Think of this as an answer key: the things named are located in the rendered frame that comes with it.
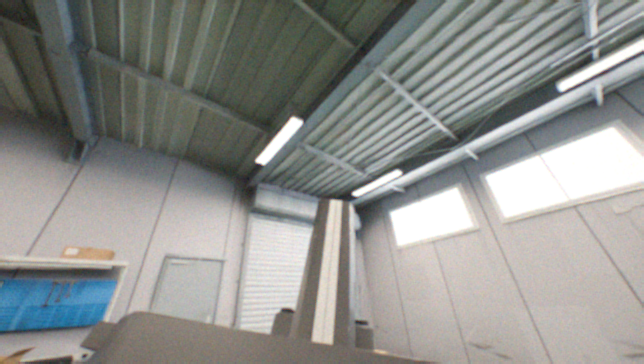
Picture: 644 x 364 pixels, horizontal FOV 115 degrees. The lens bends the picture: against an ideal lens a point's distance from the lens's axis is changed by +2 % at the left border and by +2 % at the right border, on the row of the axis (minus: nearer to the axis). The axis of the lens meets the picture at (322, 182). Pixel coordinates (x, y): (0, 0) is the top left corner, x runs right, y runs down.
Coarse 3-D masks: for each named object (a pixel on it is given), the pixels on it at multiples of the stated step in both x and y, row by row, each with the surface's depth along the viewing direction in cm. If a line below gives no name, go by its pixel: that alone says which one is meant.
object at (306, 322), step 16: (320, 208) 10; (320, 224) 9; (320, 240) 8; (320, 256) 8; (304, 272) 7; (320, 272) 7; (304, 288) 7; (320, 288) 7; (304, 304) 6; (320, 304) 6; (288, 320) 7; (304, 320) 6; (320, 320) 6; (288, 336) 6; (304, 336) 6; (320, 336) 6
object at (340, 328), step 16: (336, 208) 10; (352, 208) 10; (336, 224) 9; (352, 224) 9; (336, 240) 8; (352, 240) 8; (336, 256) 8; (352, 256) 8; (336, 272) 7; (352, 272) 7; (336, 288) 7; (352, 288) 7; (336, 304) 6; (352, 304) 6; (336, 320) 6; (352, 320) 6; (336, 336) 6; (352, 336) 6; (368, 336) 6
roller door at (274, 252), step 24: (264, 216) 484; (264, 240) 464; (288, 240) 501; (264, 264) 442; (288, 264) 475; (240, 288) 392; (264, 288) 422; (288, 288) 452; (240, 312) 376; (264, 312) 403; (360, 312) 538
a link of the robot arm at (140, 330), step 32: (128, 320) 5; (160, 320) 5; (192, 320) 5; (96, 352) 5; (128, 352) 4; (160, 352) 4; (192, 352) 4; (224, 352) 4; (256, 352) 5; (288, 352) 5; (320, 352) 5; (352, 352) 5
